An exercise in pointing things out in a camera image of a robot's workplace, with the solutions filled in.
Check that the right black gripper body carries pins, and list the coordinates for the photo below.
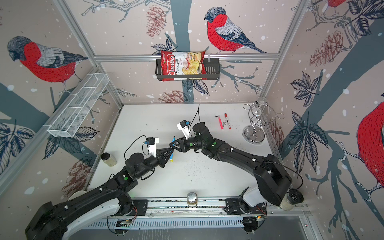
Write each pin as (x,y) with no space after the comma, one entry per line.
(192,144)

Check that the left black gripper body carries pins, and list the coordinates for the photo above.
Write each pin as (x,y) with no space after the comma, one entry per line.
(152,163)

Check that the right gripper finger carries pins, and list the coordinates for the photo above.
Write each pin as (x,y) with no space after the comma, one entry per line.
(179,141)
(178,148)

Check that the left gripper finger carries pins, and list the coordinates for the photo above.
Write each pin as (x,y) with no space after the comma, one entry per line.
(166,157)
(163,150)

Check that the blue pen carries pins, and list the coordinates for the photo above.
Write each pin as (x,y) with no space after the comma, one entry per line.
(172,144)

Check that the pink pen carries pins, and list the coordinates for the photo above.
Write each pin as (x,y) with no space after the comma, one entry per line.
(221,123)

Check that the white marker pen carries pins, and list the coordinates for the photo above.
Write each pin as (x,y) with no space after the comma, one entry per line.
(228,123)

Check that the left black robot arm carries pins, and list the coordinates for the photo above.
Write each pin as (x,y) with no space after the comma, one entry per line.
(59,222)

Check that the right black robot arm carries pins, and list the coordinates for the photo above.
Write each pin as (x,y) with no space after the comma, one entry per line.
(271,176)

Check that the small jar black lid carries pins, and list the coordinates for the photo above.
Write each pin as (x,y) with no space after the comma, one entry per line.
(108,159)

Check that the chrome spiral glass holder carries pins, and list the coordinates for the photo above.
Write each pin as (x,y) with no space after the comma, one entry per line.
(261,116)

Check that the red cassava chips bag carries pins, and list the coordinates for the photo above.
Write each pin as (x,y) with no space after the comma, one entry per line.
(176,64)

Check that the right jar black lid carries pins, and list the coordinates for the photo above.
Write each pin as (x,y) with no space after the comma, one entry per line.
(291,199)

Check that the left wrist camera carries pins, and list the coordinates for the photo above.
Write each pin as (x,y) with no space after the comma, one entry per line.
(151,144)

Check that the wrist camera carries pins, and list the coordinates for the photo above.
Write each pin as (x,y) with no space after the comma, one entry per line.
(151,144)
(184,126)

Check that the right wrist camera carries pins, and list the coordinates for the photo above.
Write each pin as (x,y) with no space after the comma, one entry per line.
(184,126)

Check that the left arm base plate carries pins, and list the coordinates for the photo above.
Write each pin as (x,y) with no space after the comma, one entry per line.
(137,207)

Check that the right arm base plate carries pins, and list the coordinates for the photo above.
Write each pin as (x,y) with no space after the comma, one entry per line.
(239,207)

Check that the white mesh wall shelf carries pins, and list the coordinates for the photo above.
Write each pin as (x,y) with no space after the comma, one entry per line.
(81,101)

